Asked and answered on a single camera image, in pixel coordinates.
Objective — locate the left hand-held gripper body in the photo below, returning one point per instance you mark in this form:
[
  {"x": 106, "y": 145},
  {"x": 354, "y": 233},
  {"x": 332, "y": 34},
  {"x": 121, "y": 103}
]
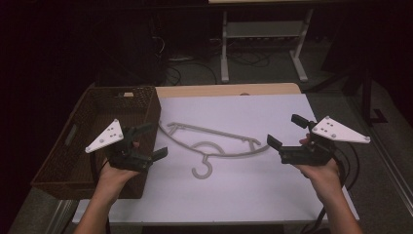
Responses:
[{"x": 107, "y": 136}]

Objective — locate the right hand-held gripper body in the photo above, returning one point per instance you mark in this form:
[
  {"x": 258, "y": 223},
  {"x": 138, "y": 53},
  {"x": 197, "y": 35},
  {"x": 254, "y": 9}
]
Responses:
[{"x": 337, "y": 131}]

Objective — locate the brown wicker basket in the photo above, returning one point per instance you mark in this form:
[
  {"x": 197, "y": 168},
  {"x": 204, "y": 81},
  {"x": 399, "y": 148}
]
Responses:
[{"x": 81, "y": 136}]

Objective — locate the grey plastic clothes hanger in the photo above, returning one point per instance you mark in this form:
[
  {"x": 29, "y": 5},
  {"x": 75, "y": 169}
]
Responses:
[{"x": 211, "y": 132}]

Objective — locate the person's left hand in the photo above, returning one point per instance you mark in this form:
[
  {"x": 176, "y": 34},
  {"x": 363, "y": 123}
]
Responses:
[{"x": 113, "y": 178}]

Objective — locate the person's right hand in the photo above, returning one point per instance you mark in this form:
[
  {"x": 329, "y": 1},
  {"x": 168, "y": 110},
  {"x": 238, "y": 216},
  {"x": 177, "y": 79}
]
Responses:
[{"x": 323, "y": 178}]

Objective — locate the black floor stand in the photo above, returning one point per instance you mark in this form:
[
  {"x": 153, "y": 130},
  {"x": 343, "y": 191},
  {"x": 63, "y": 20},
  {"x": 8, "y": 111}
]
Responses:
[{"x": 367, "y": 97}]

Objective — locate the white table mat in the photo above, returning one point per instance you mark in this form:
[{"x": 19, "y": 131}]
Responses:
[{"x": 233, "y": 110}]

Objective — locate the white metal desk frame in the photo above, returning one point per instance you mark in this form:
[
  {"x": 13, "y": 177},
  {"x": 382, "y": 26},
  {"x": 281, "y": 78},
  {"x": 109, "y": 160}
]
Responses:
[{"x": 259, "y": 30}]

